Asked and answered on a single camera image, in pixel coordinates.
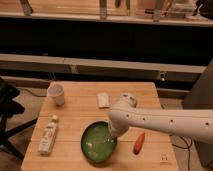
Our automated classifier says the green ceramic bowl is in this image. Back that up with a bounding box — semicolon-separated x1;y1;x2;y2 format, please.
81;121;117;163

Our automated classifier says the white paper cup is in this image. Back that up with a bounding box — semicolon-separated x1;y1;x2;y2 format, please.
47;84;65;106

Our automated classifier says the black office chair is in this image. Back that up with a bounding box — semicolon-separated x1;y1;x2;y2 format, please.
0;77;37;160

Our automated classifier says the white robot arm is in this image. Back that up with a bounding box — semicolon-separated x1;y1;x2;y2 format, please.
108;93;213;144

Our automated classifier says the long wooden shelf bench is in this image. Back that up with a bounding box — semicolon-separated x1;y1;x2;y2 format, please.
0;54;206;82

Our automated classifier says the black floor cable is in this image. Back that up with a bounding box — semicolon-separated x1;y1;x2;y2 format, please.
169;134;194;171

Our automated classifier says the white tube bottle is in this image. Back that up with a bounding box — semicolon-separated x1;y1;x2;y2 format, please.
38;115;59;155

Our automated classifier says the grey cabinet at right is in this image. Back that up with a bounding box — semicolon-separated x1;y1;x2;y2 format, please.
182;60;213;168

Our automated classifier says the orange carrot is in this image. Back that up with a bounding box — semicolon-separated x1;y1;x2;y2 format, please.
133;133;145;154

